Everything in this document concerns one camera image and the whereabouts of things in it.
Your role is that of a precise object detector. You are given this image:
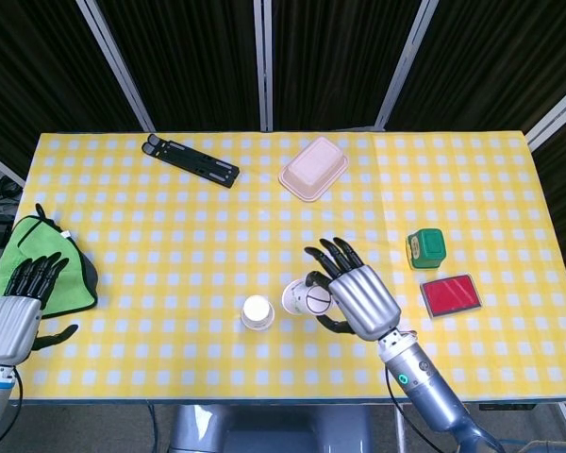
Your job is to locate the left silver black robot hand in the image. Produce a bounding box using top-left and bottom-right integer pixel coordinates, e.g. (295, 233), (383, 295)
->
(0, 252), (80, 367)

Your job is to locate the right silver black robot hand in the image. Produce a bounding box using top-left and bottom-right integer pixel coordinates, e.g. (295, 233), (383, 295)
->
(303, 238), (402, 342)

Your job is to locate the paper cup with line mark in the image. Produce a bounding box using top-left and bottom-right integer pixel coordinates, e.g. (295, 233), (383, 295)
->
(281, 277), (334, 316)

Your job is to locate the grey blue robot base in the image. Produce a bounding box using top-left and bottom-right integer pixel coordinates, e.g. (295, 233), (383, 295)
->
(169, 403), (374, 453)

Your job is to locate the red ink pad case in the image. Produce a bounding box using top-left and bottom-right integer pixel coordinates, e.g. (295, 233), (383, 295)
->
(419, 273), (483, 319)

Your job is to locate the green plastic box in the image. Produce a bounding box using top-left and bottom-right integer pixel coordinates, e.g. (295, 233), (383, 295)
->
(406, 227), (448, 271)

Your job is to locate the green black cloth bag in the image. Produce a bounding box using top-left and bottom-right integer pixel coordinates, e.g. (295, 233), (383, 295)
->
(0, 203), (99, 320)

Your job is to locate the grey metal table leg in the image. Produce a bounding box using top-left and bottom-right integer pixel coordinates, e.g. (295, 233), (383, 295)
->
(392, 402), (406, 453)

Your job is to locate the pink plastic food container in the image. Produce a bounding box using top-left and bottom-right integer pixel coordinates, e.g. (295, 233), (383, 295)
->
(277, 136), (350, 203)

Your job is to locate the yellow white checkered tablecloth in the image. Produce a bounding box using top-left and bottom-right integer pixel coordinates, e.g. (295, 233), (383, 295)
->
(2, 130), (566, 405)

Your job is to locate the black table control panel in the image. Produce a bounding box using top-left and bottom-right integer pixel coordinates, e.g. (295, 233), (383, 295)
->
(478, 402), (538, 411)

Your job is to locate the black folding stand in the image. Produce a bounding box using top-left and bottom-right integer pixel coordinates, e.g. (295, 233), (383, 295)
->
(141, 133), (241, 190)

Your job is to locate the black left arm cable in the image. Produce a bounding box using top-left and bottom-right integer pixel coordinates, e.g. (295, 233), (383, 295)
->
(0, 366), (25, 452)

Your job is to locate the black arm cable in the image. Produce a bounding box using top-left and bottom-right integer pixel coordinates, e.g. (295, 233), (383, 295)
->
(384, 363), (425, 453)
(0, 366), (25, 452)

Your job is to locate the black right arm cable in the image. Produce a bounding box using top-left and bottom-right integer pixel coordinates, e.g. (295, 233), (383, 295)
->
(384, 363), (425, 453)

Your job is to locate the blue floor cable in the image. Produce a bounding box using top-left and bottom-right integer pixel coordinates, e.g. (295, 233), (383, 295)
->
(144, 403), (160, 453)

